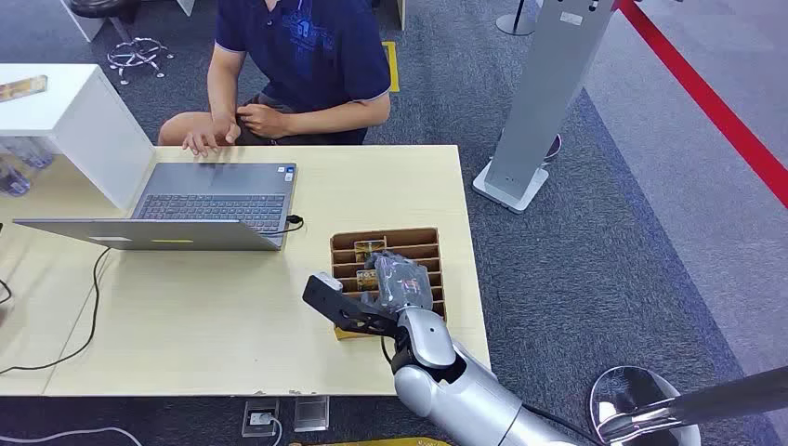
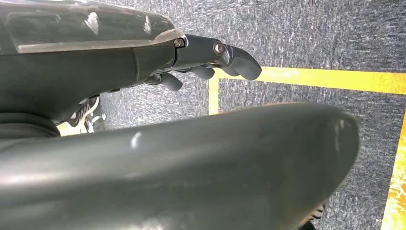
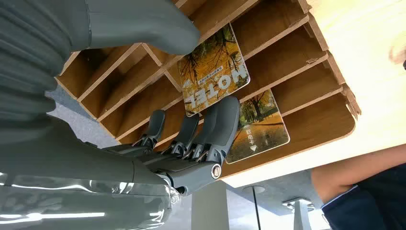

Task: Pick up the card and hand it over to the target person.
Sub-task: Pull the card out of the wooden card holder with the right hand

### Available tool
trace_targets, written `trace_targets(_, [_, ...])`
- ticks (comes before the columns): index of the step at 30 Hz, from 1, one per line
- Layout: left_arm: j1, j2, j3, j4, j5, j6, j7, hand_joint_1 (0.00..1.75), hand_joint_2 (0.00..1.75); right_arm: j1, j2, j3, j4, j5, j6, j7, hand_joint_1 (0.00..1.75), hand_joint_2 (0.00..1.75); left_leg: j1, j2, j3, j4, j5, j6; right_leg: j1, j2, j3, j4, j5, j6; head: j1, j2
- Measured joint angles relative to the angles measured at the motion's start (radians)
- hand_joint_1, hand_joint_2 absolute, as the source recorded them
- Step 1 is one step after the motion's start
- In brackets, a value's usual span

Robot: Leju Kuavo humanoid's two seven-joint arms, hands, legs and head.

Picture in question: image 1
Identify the white desk shelf box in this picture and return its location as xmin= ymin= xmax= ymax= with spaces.
xmin=0 ymin=63 xmax=157 ymax=213

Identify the metal floor socket lid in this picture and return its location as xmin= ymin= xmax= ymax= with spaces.
xmin=293 ymin=395 xmax=331 ymax=434

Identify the person's hand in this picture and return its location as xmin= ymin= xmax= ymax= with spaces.
xmin=236 ymin=103 xmax=292 ymax=141
xmin=181 ymin=113 xmax=243 ymax=159

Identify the person's left hand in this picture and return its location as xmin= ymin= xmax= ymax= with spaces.
xmin=236 ymin=103 xmax=292 ymax=141

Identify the grey open laptop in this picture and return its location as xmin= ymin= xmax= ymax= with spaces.
xmin=12 ymin=162 xmax=298 ymax=253

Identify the black-bracket wrist camera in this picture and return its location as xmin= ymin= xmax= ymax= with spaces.
xmin=301 ymin=272 xmax=402 ymax=341

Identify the black laptop plug cable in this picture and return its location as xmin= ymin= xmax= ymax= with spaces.
xmin=263 ymin=215 xmax=306 ymax=240

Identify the floor power socket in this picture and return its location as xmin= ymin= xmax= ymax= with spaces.
xmin=240 ymin=398 xmax=282 ymax=439

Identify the long black desk cable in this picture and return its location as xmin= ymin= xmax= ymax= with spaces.
xmin=0 ymin=247 xmax=114 ymax=377

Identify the white floor cable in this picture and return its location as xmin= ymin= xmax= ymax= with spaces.
xmin=0 ymin=426 xmax=145 ymax=446

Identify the red barrier belt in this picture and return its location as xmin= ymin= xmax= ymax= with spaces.
xmin=615 ymin=0 xmax=788 ymax=211

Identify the person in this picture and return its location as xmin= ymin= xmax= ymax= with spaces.
xmin=158 ymin=0 xmax=393 ymax=159

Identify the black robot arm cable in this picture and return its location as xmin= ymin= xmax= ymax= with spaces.
xmin=521 ymin=402 xmax=606 ymax=446

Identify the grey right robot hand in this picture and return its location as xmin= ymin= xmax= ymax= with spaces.
xmin=361 ymin=250 xmax=436 ymax=313

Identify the grey standing pillar kiosk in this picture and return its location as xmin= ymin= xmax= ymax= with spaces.
xmin=472 ymin=0 xmax=618 ymax=216

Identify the brown slotted card holder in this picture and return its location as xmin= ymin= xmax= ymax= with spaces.
xmin=329 ymin=227 xmax=448 ymax=342

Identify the person's right hand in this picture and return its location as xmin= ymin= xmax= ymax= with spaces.
xmin=181 ymin=113 xmax=243 ymax=159

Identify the clear water bottle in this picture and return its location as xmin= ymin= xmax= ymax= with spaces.
xmin=0 ymin=147 xmax=32 ymax=198
xmin=12 ymin=136 xmax=57 ymax=170

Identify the chrome office chair base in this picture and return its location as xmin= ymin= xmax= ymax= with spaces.
xmin=106 ymin=35 xmax=176 ymax=86

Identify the yellow object at edge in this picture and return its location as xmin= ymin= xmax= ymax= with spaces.
xmin=287 ymin=436 xmax=455 ymax=446

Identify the round grey stanchion base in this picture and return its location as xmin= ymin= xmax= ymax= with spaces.
xmin=495 ymin=0 xmax=545 ymax=37

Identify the chrome stanchion base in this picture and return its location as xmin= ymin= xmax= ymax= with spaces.
xmin=588 ymin=365 xmax=703 ymax=446

